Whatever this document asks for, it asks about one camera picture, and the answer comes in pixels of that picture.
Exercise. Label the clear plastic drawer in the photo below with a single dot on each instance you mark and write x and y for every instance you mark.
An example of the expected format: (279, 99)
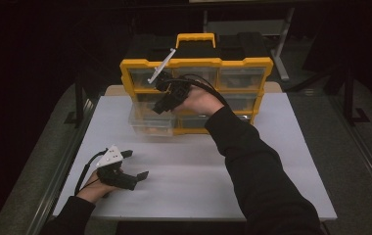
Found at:
(148, 123)

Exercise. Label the person's left hand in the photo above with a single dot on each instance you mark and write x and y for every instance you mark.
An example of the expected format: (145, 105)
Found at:
(92, 191)

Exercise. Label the silver metal rail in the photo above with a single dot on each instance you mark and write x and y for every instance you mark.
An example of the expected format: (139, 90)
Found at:
(366, 163)
(60, 176)

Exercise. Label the person's right hand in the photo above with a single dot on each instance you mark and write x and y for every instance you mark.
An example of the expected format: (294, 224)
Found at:
(200, 103)

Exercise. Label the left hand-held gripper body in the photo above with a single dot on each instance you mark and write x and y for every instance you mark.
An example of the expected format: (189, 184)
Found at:
(114, 176)

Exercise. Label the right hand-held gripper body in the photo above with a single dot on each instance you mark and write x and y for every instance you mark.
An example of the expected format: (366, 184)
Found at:
(180, 88)

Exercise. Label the black metal stand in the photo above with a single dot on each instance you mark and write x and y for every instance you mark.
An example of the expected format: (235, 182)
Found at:
(79, 98)
(348, 98)

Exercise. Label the yellow black organizer cabinet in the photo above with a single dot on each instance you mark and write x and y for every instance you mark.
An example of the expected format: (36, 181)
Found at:
(194, 62)

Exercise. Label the set of clear drawers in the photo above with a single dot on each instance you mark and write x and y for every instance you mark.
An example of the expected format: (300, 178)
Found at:
(239, 78)

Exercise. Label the grey metal table frame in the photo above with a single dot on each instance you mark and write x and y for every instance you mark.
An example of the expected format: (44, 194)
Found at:
(283, 39)

